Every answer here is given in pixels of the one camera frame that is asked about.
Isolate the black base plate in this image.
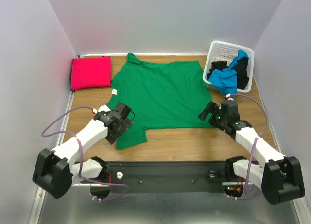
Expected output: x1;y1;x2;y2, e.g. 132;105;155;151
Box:
89;161;246;194

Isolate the green t shirt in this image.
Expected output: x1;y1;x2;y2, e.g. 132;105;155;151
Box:
107;53;212;150

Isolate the blue t shirt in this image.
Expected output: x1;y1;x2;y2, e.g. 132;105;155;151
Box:
209;49;251;96

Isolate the folded pink t shirt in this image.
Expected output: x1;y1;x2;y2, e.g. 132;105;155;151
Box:
70;56;112;91

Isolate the aluminium frame rail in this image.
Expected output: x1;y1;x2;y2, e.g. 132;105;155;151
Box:
28;56;83;224

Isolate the black t shirt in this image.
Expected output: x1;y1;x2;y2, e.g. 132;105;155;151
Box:
206;56;250;90

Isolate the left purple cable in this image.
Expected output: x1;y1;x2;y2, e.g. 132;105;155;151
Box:
40;106;129;203

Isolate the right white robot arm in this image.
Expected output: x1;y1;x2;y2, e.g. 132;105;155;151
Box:
198;99;305;205

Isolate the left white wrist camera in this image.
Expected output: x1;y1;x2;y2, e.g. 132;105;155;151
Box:
92;104;110;114

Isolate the white plastic laundry basket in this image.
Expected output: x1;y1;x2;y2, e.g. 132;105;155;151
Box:
203;41;255;93

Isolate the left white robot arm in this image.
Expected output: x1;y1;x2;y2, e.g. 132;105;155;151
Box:
32;103;133;199

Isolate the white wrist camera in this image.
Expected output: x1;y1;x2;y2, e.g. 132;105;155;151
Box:
225;93;235;101
92;104;110;114

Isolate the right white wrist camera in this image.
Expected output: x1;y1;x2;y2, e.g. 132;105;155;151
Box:
225;93;235;101

